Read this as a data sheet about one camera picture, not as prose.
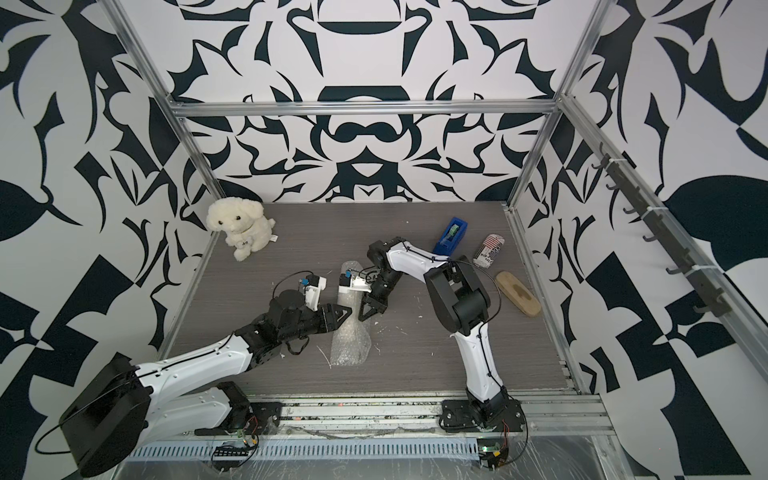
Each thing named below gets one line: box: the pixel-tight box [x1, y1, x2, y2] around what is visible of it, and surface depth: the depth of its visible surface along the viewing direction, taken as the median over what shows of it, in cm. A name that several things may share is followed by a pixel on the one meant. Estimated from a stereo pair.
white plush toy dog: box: [206, 197, 278, 262], surface depth 96 cm
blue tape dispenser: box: [434, 216, 469, 256], surface depth 107 cm
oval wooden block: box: [495, 271, 541, 317], surface depth 94 cm
